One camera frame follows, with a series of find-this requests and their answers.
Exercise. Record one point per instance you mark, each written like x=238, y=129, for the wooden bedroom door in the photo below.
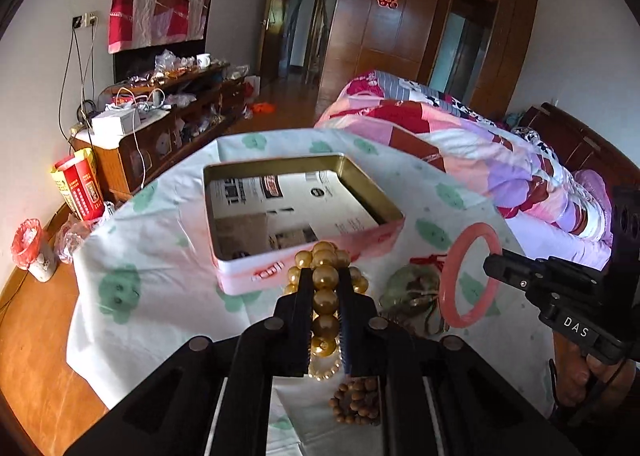
x=271, y=39

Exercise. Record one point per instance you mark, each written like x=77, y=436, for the wooden tv cabinet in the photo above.
x=177, y=119

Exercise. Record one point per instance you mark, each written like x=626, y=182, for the red pink cloth cover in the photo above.
x=137, y=24

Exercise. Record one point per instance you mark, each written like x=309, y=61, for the white box appliance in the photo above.
x=115, y=122

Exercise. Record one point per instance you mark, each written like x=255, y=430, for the black television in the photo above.
x=139, y=61

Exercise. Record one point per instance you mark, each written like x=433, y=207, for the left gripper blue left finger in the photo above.
x=209, y=397

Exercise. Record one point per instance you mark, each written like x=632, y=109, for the white green patterned tablecloth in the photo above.
x=147, y=284

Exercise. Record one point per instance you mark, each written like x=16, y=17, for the pink patchwork quilt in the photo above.
x=518, y=173

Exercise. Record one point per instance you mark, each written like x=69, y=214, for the dark wooden headboard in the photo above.
x=578, y=147

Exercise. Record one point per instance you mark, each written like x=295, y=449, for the red yellow carton box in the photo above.
x=77, y=180

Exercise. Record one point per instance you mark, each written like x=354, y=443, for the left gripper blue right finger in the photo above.
x=437, y=397

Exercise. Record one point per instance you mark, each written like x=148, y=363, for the wooden wardrobe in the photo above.
x=405, y=42

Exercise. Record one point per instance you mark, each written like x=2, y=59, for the pink cookie tin box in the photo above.
x=264, y=271

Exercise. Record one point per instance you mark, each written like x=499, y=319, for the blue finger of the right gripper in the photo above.
x=517, y=271

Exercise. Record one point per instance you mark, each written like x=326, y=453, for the white bed sheet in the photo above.
x=540, y=240

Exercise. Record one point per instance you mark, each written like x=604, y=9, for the person right hand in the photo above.
x=573, y=372

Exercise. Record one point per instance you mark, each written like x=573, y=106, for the red knotted string charm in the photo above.
x=436, y=260

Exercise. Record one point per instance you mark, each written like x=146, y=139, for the wall power socket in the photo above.
x=85, y=20

